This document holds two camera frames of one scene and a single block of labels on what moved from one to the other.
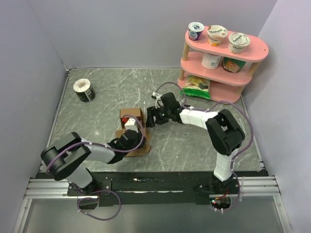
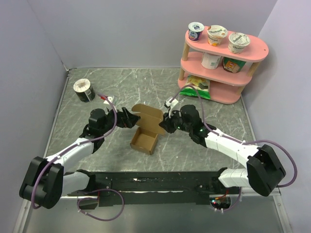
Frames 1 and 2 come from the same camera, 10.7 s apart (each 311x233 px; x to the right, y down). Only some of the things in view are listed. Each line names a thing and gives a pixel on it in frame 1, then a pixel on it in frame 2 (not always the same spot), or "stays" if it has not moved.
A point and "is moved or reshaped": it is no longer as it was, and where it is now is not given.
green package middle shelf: [232, 65] stays
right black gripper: [153, 111] to [166, 124]
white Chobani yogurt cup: [236, 42] stays
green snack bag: [197, 86] stays
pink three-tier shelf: [227, 71] stays
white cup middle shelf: [210, 61] stays
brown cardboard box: [139, 112] is moved or reshaped
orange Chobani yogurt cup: [215, 34] stays
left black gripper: [139, 138] to [126, 119]
